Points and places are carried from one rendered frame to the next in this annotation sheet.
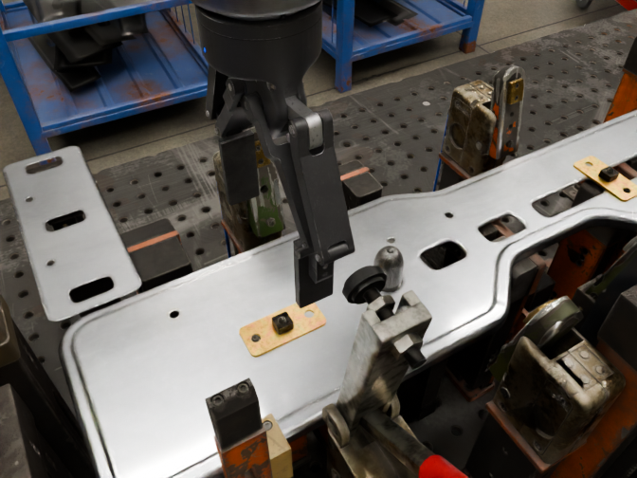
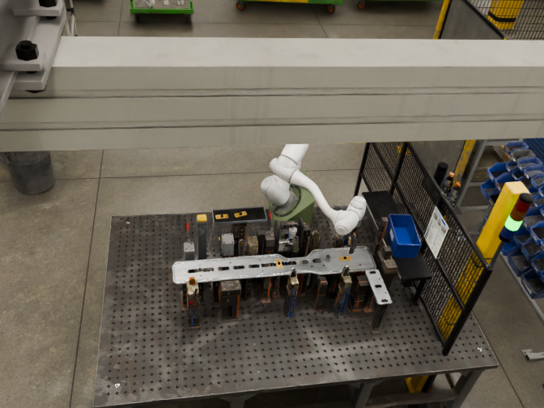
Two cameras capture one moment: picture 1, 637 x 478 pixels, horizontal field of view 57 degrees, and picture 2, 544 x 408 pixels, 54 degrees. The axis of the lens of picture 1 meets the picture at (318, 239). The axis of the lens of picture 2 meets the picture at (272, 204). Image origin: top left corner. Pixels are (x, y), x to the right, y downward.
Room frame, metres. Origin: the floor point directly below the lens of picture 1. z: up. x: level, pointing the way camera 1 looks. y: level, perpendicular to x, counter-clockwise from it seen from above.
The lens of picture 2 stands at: (2.94, 0.19, 3.67)
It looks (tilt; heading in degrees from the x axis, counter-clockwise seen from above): 41 degrees down; 195
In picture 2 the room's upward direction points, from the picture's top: 6 degrees clockwise
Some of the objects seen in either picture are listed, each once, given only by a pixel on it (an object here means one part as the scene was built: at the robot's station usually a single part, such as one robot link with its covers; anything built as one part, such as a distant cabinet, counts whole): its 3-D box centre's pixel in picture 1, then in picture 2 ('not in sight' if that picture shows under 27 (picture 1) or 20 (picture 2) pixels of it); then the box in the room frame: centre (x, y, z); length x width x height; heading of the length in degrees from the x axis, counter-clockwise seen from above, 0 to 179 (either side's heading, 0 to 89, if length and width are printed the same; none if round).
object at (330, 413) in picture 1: (336, 423); not in sight; (0.21, -0.01, 1.06); 0.03 x 0.01 x 0.03; 30
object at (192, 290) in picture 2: not in sight; (193, 305); (1.02, -0.79, 0.88); 0.15 x 0.11 x 0.36; 30
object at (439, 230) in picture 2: not in sight; (436, 231); (0.15, 0.57, 1.30); 0.23 x 0.02 x 0.31; 30
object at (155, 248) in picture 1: (175, 320); (359, 293); (0.47, 0.19, 0.84); 0.11 x 0.10 x 0.28; 30
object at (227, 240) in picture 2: not in sight; (227, 259); (0.59, -0.74, 0.90); 0.13 x 0.10 x 0.41; 30
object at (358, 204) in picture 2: not in sight; (356, 209); (0.35, 0.03, 1.47); 0.13 x 0.11 x 0.16; 168
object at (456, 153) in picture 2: not in sight; (447, 107); (-2.11, 0.51, 1.00); 1.34 x 0.14 x 2.00; 28
